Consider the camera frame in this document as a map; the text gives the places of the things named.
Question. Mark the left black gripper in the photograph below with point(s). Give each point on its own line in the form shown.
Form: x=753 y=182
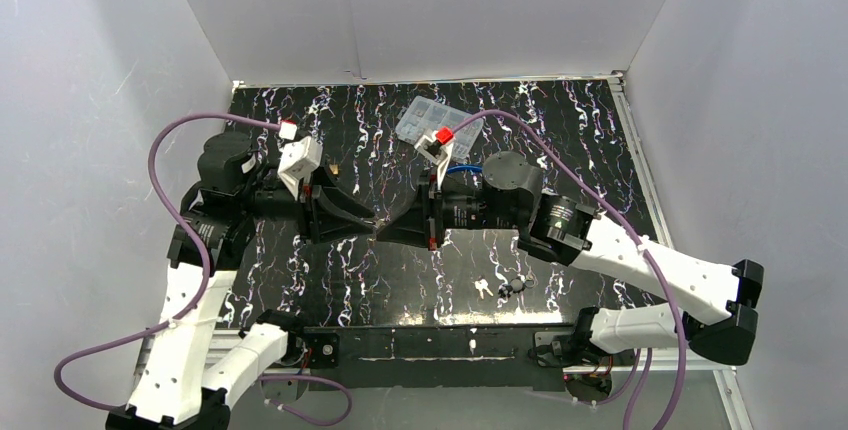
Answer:
x=312 y=213

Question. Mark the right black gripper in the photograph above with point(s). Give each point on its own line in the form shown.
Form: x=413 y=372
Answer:
x=429 y=217

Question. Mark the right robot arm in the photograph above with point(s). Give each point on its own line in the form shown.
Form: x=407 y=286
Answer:
x=713 y=310

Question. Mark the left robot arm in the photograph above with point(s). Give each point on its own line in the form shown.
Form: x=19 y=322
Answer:
x=178 y=388

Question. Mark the clear plastic parts box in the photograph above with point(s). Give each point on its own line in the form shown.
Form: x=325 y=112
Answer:
x=424 y=115

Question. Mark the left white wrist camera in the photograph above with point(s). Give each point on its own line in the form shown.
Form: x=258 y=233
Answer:
x=299 y=159

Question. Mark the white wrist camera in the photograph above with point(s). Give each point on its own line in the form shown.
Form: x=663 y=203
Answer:
x=299 y=159
x=437 y=147

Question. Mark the blue cable lock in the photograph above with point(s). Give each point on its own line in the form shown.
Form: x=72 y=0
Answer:
x=464 y=168

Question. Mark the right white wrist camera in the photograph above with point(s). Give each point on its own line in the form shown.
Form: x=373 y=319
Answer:
x=437 y=147

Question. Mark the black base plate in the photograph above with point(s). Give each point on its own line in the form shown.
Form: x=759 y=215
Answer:
x=437 y=356

